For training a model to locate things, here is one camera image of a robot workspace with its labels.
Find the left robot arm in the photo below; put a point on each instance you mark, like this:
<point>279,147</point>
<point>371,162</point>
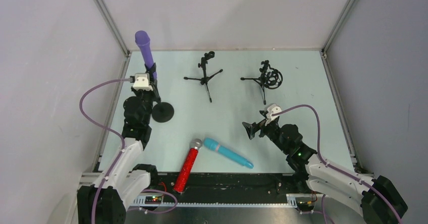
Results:
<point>110,195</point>

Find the circuit board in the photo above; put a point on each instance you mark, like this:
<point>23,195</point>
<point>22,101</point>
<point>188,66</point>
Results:
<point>304,204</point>
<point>153,200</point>

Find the red glitter microphone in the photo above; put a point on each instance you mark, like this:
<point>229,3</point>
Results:
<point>183,176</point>

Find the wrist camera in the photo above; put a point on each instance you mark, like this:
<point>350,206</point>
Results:
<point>272,112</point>
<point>141,81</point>

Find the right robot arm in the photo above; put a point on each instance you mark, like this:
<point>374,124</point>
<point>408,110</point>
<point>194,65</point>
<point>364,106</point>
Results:
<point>376,200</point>

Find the right circuit board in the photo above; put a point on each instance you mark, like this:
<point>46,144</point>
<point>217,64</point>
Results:
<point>304,204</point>

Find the left circuit board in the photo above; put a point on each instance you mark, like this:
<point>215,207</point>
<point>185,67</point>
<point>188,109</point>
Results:
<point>153,200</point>

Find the blue microphone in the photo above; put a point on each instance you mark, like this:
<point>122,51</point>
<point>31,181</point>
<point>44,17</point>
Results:
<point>215,146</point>

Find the black round-base mic stand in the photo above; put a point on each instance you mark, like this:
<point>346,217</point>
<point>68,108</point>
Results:
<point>162,111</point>

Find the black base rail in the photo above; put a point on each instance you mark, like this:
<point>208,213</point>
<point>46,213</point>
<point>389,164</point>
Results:
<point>225,189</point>

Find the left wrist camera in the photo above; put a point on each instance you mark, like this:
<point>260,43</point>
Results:
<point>141,81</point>

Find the purple microphone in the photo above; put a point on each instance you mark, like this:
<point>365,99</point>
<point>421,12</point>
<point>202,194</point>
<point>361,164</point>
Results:
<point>142,40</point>

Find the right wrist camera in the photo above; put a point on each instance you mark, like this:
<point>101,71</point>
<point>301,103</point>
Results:
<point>272,112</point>

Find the black shock-mount tripod stand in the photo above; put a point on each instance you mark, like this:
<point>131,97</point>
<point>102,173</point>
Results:
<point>270,78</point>

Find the black tripod mic stand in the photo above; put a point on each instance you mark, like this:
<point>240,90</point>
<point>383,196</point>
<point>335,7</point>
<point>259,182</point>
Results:
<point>205,79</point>

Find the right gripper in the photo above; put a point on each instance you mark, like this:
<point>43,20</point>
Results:
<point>259,128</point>

